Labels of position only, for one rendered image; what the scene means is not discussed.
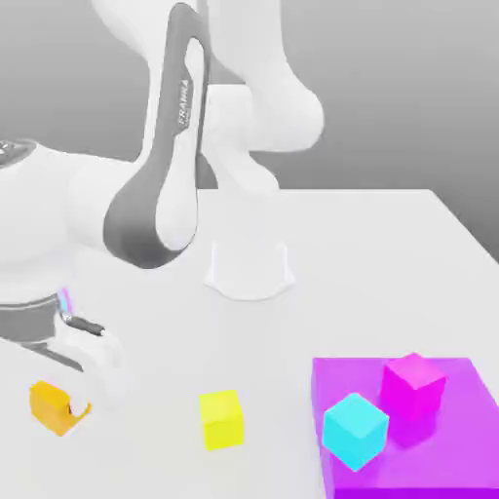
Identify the small magenta cube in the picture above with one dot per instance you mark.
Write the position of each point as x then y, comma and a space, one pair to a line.
413, 397

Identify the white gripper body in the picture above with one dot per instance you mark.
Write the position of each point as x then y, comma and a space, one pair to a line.
93, 358

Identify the small cyan cube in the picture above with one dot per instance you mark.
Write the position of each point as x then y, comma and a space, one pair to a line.
354, 429

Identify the large purple box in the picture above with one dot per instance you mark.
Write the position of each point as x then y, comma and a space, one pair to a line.
448, 460

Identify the small yellow cube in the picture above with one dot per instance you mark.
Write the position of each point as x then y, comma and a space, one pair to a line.
221, 421

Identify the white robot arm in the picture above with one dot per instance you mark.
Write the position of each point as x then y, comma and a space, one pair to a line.
171, 117

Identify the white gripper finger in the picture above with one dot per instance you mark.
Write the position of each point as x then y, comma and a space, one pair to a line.
80, 401

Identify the small orange cube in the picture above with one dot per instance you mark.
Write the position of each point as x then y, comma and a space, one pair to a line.
48, 405

